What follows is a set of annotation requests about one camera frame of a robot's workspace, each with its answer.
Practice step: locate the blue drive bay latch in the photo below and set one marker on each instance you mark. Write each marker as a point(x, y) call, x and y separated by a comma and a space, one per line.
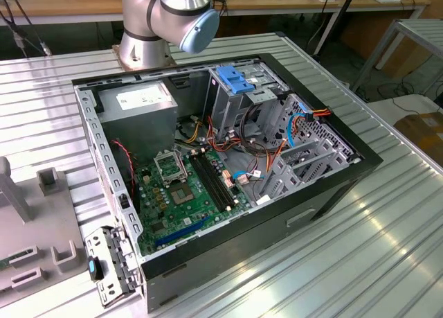
point(235, 82)

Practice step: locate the black PC case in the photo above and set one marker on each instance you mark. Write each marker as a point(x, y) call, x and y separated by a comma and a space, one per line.
point(242, 252)

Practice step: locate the black RAM slot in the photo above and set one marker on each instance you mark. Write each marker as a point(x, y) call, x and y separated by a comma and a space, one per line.
point(207, 183)
point(216, 179)

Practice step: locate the green motherboard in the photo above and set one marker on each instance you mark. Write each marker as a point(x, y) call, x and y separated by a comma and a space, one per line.
point(204, 202)

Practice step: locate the black blue bracket latch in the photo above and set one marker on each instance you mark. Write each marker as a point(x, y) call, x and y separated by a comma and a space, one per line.
point(92, 266)

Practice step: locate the grey parts rack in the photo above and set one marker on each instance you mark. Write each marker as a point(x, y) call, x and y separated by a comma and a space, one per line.
point(45, 214)

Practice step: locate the large brown cardboard box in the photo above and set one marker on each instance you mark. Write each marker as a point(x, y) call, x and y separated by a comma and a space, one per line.
point(367, 37)

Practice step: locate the CPU socket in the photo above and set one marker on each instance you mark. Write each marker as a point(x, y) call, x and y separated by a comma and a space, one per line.
point(181, 194)

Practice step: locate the metal frame table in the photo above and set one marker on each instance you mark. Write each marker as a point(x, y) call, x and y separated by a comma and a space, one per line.
point(398, 25)

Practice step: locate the grey perforated disk bay cage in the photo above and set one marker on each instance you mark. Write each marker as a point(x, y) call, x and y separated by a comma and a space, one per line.
point(342, 150)

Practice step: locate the wooden desk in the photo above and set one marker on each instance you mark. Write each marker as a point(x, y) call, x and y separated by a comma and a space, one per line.
point(69, 2)

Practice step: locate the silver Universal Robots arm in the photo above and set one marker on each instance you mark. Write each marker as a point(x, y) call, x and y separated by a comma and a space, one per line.
point(145, 13)

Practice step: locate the grey expansion bracket plate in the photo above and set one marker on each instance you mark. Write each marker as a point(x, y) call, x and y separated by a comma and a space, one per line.
point(110, 290)

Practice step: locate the grey Dell power supply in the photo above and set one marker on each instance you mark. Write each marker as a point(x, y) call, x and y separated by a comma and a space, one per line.
point(138, 124)

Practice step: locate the brown arm base plate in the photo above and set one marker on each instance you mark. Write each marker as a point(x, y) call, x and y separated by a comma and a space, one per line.
point(116, 53)

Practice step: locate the blue expansion slot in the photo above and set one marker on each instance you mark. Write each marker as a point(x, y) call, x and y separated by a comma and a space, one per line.
point(180, 233)

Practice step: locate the grey optical drive cage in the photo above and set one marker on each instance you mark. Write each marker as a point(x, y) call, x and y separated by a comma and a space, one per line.
point(225, 106)

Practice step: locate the black case fan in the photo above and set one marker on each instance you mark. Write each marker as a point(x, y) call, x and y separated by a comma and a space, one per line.
point(133, 190)

